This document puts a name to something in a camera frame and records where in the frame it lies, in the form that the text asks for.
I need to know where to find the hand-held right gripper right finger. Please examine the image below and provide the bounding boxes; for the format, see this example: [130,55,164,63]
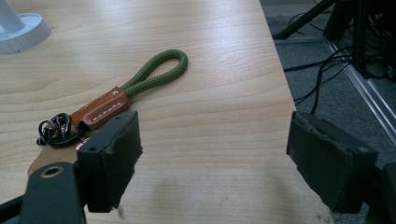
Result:
[286,110,379,215]

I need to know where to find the white round stand base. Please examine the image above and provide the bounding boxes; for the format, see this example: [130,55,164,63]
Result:
[0,0,52,55]

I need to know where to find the black cables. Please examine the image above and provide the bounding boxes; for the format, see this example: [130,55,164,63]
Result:
[283,12,387,115]

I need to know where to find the aluminium floor rail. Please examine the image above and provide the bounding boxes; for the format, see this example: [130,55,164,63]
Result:
[326,40,396,146]

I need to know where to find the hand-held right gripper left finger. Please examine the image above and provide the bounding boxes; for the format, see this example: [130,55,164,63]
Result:
[76,110,144,214]

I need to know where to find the green rope keychain strap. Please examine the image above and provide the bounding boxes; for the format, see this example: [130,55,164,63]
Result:
[36,49,189,148]

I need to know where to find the black equipment frame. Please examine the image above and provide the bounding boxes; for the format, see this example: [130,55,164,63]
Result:
[323,0,396,80]

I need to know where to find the black stand leg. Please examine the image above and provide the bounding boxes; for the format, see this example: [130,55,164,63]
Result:
[273,0,338,40]

